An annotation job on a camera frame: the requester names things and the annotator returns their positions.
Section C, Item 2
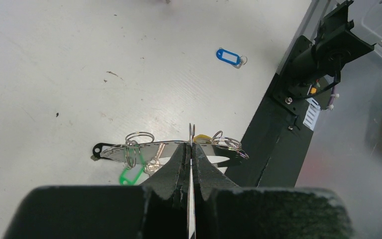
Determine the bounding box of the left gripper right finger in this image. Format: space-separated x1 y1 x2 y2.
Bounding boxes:
191 144 354 239

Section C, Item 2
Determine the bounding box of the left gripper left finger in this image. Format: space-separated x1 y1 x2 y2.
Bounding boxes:
4 143 191 239

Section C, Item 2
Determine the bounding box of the green key tag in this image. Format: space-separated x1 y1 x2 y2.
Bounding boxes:
119 156 145 186

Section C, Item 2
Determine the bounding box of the metal crescent keyring plate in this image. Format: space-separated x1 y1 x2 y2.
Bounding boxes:
100 125 249 175

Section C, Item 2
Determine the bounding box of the yellow key tag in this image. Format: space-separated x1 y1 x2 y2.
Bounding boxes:
193 134 212 144

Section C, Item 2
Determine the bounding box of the black key tag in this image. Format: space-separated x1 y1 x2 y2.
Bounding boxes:
91 142 114 161

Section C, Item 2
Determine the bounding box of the blue key tag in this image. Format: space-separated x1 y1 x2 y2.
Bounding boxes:
215 48 248 69

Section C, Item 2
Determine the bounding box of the right circuit board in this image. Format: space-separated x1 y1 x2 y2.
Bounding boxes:
306 75 335 99

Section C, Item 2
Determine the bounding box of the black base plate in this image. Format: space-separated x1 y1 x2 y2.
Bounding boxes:
224 34 323 189

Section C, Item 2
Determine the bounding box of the right white cable duct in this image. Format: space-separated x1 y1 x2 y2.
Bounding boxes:
303 98 321 131

